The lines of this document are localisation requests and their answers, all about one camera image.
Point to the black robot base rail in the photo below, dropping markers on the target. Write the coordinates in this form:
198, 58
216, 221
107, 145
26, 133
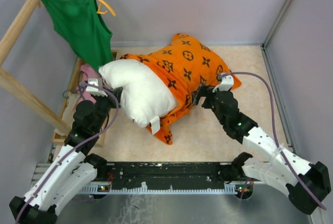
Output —
170, 175

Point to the orange patterned pillowcase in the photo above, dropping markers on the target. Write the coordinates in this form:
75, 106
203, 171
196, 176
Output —
183, 65

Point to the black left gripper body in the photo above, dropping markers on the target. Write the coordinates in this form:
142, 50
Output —
103, 103

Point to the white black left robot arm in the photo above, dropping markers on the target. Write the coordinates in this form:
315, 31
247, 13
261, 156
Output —
74, 167

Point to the cream cloth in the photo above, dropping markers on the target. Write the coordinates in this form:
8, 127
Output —
67, 115

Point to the grey clothes hanger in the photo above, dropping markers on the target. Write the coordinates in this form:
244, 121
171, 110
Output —
79, 90

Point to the white pillow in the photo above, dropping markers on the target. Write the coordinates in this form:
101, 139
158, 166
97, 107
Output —
145, 99

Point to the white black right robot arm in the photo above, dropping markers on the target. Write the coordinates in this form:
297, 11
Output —
304, 183

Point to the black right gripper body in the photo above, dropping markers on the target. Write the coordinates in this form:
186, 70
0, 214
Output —
209, 102

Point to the green tank top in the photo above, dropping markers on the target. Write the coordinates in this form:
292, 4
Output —
78, 23

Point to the wooden clothes rack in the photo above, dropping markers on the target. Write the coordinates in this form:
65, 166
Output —
43, 62

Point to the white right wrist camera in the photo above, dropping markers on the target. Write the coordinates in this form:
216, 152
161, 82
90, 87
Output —
226, 83

